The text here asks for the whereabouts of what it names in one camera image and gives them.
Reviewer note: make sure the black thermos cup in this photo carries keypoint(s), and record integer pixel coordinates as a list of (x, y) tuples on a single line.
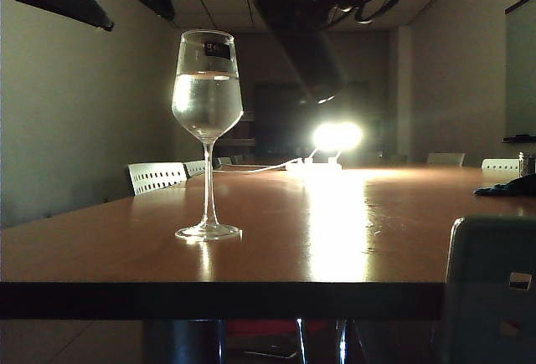
[(301, 33)]

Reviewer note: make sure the clear stemmed wine glass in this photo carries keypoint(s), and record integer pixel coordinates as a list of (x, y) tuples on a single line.
[(207, 104)]

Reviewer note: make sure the small white perforated chair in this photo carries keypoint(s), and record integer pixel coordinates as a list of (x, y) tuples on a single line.
[(194, 168)]

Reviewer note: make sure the white power strip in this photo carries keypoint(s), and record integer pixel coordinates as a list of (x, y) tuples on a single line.
[(318, 167)]

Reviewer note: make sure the plain grey chair back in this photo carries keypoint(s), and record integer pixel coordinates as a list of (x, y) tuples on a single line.
[(446, 160)]

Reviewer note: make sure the white slotted chair back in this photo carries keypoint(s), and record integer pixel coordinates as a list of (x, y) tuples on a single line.
[(498, 165)]

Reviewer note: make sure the small metal jar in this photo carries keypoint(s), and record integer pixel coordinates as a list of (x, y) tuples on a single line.
[(526, 165)]

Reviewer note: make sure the dark crumpled cloth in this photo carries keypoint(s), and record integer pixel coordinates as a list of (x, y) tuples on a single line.
[(508, 188)]

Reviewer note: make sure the blurred grey chair back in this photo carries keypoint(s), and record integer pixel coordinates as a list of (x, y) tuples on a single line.
[(490, 297)]

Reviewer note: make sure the thick dark table column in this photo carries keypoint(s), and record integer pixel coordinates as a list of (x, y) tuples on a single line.
[(184, 341)]

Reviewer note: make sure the red chair seat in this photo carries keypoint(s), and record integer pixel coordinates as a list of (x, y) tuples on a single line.
[(268, 327)]

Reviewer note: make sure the shiny metal table leg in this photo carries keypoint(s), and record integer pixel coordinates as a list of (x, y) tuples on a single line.
[(340, 339), (300, 339)]

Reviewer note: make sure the dark wall screen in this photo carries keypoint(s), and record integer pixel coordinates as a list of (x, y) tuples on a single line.
[(276, 121)]

